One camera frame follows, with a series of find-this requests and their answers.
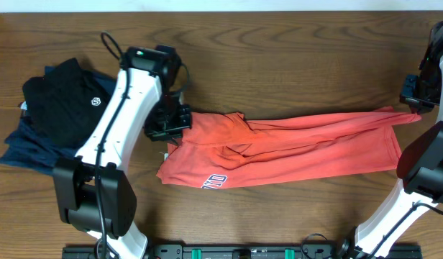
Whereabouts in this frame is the left black cable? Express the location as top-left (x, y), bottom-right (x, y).
top-left (93, 31), bottom-right (191, 259)

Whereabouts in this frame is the red t-shirt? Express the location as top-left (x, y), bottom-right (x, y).
top-left (157, 106), bottom-right (421, 189)

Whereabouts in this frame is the black folded polo shirt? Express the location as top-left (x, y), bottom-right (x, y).
top-left (22, 58), bottom-right (116, 147)

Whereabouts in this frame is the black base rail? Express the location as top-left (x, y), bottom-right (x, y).
top-left (61, 240), bottom-right (423, 259)

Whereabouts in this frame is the black cable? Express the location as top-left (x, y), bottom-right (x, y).
top-left (93, 31), bottom-right (191, 259)
top-left (365, 201), bottom-right (443, 259)

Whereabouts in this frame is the right black cable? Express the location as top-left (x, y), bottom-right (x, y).
top-left (365, 201), bottom-right (443, 259)

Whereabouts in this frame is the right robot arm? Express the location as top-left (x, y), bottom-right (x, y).
top-left (333, 21), bottom-right (443, 259)

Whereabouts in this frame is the navy folded shirt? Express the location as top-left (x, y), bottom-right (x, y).
top-left (0, 65), bottom-right (118, 176)

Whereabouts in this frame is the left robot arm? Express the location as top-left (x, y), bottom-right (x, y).
top-left (53, 45), bottom-right (192, 258)

